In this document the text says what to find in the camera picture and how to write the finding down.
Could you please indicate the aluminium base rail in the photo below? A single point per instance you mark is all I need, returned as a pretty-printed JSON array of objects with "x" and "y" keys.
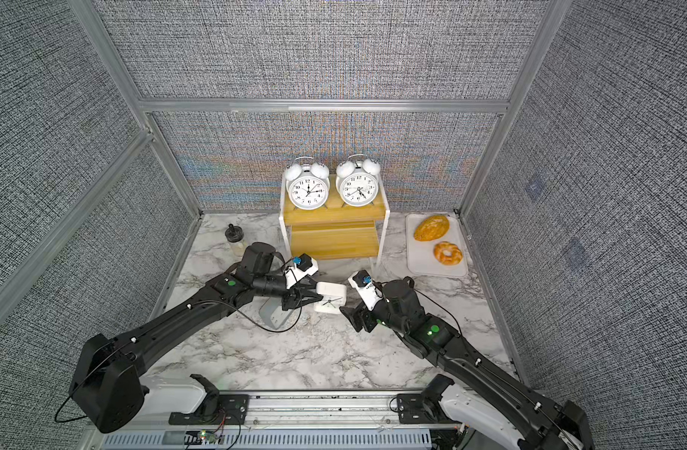
[{"x": 339, "y": 419}]

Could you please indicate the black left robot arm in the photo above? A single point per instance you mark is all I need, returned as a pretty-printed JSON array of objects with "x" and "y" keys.
[{"x": 106, "y": 384}]

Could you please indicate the grey rectangular digital clock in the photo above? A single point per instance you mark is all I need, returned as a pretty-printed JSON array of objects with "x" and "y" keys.
[{"x": 273, "y": 315}]

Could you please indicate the white twin-bell alarm clock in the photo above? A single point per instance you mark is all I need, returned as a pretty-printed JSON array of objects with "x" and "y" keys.
[{"x": 357, "y": 180}]

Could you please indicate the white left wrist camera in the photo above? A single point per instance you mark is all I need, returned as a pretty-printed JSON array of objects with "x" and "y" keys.
[{"x": 301, "y": 267}]

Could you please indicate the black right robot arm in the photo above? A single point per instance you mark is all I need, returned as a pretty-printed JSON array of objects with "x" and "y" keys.
[{"x": 469, "y": 389}]

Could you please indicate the white cube digital clock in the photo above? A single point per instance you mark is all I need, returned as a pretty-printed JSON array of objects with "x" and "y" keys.
[{"x": 334, "y": 296}]

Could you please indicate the white cutting board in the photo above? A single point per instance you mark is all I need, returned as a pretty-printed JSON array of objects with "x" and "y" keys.
[{"x": 420, "y": 258}]

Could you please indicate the glass jar black lid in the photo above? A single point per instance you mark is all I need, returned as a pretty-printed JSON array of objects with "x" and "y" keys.
[{"x": 235, "y": 238}]

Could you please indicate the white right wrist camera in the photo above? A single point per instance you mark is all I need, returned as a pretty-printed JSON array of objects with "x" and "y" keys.
[{"x": 363, "y": 283}]

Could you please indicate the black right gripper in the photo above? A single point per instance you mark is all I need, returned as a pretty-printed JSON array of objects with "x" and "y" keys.
[{"x": 357, "y": 317}]

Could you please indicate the glazed ring pastry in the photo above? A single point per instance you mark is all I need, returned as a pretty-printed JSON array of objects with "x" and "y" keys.
[{"x": 447, "y": 253}]

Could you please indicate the yellow wooden two-tier shelf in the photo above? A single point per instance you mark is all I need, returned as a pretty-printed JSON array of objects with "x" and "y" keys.
[{"x": 336, "y": 230}]

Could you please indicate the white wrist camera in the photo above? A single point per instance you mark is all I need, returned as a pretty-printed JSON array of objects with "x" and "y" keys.
[
  {"x": 363, "y": 283},
  {"x": 301, "y": 267}
]

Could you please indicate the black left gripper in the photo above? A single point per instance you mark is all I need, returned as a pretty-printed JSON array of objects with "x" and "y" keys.
[{"x": 295, "y": 300}]

